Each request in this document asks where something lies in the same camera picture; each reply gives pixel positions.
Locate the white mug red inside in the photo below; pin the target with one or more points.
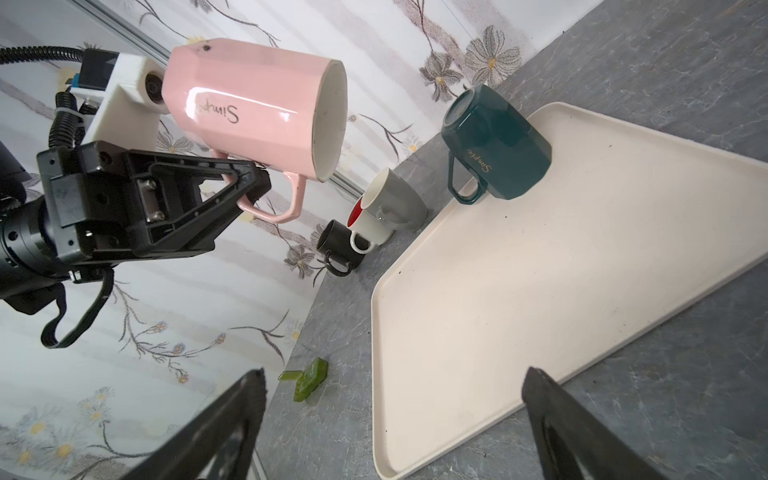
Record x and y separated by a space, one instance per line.
367 232

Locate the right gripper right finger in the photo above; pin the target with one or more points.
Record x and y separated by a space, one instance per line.
570 441

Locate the pink mug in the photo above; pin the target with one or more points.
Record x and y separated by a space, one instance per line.
284 109

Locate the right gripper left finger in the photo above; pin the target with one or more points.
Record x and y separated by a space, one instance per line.
219 442

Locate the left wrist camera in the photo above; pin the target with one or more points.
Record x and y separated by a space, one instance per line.
126 89

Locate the green square block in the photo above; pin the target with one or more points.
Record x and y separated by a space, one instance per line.
307 380

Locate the grey mug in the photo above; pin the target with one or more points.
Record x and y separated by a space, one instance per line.
394 202

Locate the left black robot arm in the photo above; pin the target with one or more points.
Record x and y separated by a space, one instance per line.
26 286

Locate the beige plastic tray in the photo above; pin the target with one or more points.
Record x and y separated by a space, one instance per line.
628 227

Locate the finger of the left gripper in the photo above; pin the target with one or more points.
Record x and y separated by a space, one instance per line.
180 204

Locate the dark green mug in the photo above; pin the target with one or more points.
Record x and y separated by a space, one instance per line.
504 153

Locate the black mug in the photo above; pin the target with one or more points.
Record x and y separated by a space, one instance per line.
336 253

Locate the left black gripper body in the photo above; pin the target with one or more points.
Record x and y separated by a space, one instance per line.
96 205

